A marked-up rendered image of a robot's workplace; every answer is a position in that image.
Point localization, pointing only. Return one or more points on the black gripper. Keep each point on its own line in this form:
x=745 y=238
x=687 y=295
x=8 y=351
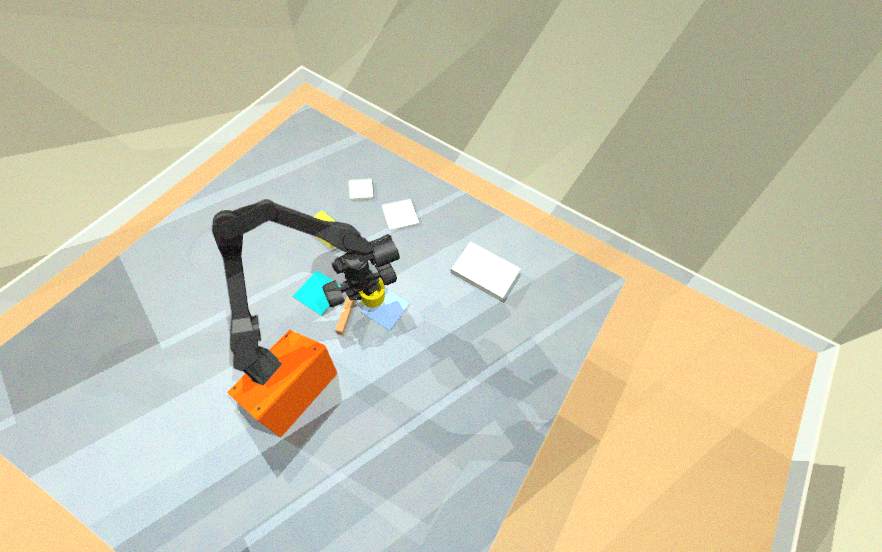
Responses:
x=352 y=287

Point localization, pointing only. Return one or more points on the white flat box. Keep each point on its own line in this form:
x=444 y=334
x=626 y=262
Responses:
x=485 y=270

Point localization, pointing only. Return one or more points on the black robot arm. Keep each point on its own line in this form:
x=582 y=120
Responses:
x=228 y=228

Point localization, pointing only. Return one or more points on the orange flat bar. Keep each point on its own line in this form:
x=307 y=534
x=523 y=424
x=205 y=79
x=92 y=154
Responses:
x=345 y=316

